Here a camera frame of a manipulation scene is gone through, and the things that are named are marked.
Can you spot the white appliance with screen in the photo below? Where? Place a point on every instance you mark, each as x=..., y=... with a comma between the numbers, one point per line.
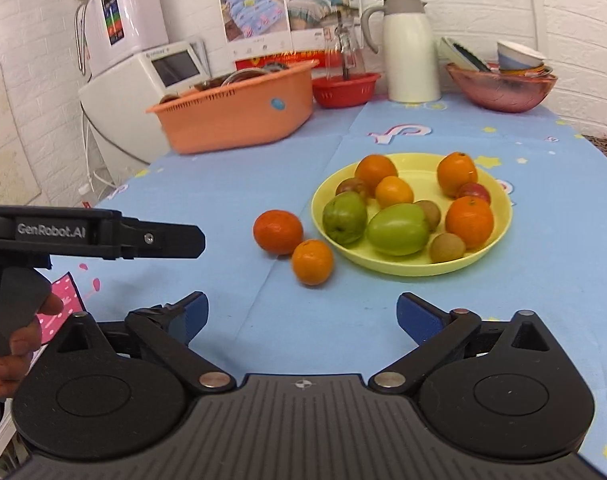
x=123, y=105

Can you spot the pink glass bowl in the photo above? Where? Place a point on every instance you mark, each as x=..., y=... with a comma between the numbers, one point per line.
x=498, y=92

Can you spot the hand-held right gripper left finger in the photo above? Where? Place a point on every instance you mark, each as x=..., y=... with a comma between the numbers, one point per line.
x=196, y=310

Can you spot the green apple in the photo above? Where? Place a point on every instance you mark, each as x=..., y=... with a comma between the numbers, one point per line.
x=344, y=217

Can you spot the person's left hand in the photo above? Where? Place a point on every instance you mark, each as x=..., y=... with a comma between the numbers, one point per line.
x=23, y=337

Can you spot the dark patterned cloth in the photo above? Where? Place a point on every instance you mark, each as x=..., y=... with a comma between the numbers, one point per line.
x=606, y=147

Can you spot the reddish tangerine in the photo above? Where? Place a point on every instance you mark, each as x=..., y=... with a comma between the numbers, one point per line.
x=278, y=231

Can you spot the white wall pipe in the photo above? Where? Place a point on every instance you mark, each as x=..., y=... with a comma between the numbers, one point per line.
x=536, y=15

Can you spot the red plastic basket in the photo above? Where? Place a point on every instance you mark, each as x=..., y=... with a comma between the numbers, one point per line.
x=346, y=92

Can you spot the white water purifier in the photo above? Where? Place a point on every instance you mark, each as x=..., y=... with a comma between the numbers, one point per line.
x=138, y=15

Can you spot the brown kiwi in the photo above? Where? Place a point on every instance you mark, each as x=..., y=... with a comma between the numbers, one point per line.
x=447, y=247
x=431, y=214

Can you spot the orange plastic basket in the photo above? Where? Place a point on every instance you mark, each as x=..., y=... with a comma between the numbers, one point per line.
x=233, y=120

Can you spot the blue printed tablecloth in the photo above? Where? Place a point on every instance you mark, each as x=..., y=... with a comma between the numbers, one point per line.
x=233, y=200

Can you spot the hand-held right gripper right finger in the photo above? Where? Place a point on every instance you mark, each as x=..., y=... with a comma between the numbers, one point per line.
x=418, y=317

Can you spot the white ceramic bowl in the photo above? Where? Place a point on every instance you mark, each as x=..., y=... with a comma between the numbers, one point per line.
x=518, y=57

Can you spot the tilted white dish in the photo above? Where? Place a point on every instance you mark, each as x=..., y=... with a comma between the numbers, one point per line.
x=458, y=55

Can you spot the metal bowl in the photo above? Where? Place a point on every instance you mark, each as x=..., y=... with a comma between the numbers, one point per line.
x=243, y=76
x=208, y=85

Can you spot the glass pitcher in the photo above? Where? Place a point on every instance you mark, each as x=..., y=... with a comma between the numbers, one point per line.
x=346, y=57

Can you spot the dark red plum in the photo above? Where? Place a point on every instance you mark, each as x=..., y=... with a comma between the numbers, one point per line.
x=351, y=187

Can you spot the yellow plastic plate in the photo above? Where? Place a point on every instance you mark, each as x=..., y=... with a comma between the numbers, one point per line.
x=418, y=172

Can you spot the large green jujube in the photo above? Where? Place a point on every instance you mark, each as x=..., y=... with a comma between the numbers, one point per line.
x=397, y=229

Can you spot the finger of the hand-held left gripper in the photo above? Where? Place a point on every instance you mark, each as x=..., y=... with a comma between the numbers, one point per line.
x=168, y=241

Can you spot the wall poster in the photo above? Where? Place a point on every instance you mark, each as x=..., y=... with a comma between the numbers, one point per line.
x=263, y=5

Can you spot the white thermos jug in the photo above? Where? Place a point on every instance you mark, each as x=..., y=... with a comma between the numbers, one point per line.
x=413, y=55

